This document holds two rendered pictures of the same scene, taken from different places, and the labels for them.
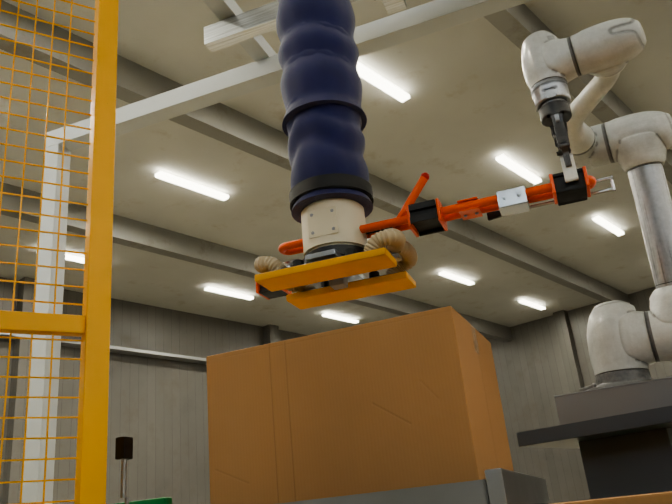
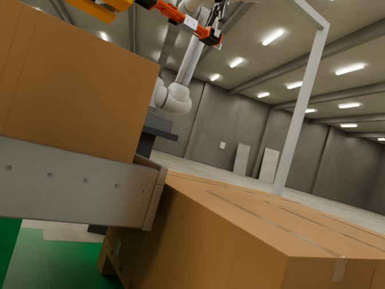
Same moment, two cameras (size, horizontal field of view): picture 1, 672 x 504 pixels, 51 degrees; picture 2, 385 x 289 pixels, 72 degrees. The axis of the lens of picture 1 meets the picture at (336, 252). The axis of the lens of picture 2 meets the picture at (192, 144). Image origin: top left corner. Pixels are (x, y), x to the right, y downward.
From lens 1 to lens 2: 80 cm
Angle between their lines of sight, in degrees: 55
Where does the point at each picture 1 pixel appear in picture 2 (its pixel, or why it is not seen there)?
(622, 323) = (159, 89)
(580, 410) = not seen: hidden behind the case
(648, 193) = (197, 47)
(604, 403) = not seen: hidden behind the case
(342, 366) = (81, 58)
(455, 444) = (130, 136)
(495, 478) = (164, 172)
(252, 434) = not seen: outside the picture
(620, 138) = (203, 18)
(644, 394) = (158, 122)
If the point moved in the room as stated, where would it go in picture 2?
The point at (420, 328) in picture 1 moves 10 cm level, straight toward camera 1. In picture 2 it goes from (140, 66) to (157, 66)
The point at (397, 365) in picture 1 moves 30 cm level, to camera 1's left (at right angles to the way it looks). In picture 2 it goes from (117, 79) to (18, 32)
